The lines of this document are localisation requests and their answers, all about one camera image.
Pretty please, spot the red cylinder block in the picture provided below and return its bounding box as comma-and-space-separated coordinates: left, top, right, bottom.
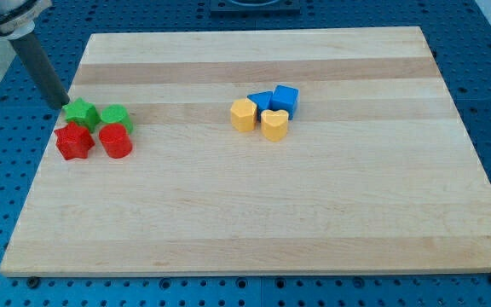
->
98, 123, 133, 159

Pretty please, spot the green cylinder block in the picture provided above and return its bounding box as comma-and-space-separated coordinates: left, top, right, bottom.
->
101, 104, 134, 134

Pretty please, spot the wooden board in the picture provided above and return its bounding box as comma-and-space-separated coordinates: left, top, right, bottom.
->
0, 26, 491, 277

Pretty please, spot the blue cube block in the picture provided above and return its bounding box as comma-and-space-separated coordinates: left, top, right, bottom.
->
269, 85, 299, 120

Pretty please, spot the yellow heart block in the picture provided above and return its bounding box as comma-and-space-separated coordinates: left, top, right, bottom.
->
261, 110, 289, 142

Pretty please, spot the green star block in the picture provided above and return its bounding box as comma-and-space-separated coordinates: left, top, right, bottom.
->
63, 98, 101, 133

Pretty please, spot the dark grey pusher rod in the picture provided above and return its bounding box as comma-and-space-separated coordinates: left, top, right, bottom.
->
10, 32, 70, 110

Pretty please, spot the yellow hexagon block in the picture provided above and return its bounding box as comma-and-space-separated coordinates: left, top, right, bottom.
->
230, 98, 257, 132

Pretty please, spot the blue triangle block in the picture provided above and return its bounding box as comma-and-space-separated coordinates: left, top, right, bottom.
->
247, 91, 273, 119

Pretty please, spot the red star block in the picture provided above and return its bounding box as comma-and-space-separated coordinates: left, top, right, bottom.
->
55, 122, 95, 160

